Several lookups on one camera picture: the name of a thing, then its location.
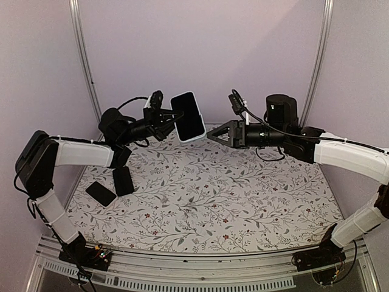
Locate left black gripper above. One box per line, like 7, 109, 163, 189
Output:
118, 106, 185, 145

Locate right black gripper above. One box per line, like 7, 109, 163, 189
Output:
206, 120, 287, 150

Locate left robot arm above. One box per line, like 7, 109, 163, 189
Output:
15, 107, 184, 264

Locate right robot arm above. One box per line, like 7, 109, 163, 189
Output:
207, 90, 388, 265

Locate black phone middle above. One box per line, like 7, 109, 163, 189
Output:
112, 167, 134, 196

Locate black phone with white edge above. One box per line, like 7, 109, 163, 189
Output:
86, 181, 117, 207

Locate floral patterned table mat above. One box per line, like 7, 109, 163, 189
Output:
67, 134, 343, 253

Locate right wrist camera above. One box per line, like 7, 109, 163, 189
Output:
229, 91, 247, 122

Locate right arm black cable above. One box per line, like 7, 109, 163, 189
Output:
230, 88, 389, 153

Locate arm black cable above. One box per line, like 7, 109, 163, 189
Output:
117, 96, 150, 112
230, 88, 389, 153

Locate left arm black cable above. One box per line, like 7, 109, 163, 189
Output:
117, 96, 150, 112

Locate front aluminium rail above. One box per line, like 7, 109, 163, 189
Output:
26, 236, 381, 291

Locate left aluminium frame post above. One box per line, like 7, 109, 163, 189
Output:
69, 0, 102, 123

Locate aluminium frame post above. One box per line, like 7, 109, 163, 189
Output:
69, 0, 102, 123
299, 0, 334, 125

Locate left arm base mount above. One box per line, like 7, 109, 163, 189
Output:
58, 245, 112, 271

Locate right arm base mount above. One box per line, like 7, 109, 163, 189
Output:
291, 248, 346, 286

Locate right aluminium frame post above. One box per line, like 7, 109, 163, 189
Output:
299, 0, 334, 125

